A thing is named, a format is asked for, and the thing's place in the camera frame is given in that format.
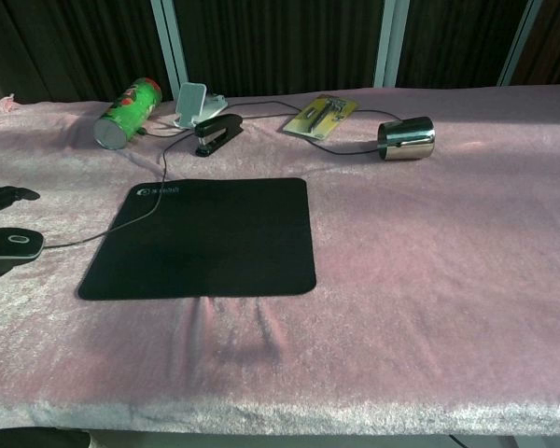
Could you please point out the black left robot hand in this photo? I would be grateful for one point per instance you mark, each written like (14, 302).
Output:
(0, 196)

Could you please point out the black square mouse pad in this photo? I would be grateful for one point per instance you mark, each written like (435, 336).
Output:
(205, 238)

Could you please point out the green chip can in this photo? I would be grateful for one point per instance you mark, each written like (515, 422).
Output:
(128, 113)

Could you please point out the white phone stand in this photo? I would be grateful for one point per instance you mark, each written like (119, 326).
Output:
(197, 106)

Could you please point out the black stapler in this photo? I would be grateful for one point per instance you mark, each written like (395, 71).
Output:
(217, 133)

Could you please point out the dark pleated curtain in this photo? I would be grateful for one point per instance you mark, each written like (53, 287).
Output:
(280, 44)

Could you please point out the yellow razor blister pack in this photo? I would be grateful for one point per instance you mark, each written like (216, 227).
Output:
(320, 116)

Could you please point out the pink plush table cloth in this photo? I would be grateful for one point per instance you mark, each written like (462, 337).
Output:
(354, 261)

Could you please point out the shiny steel cup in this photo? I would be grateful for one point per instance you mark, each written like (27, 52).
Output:
(407, 139)

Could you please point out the white window frame post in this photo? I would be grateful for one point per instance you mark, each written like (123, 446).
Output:
(170, 46)
(520, 42)
(385, 42)

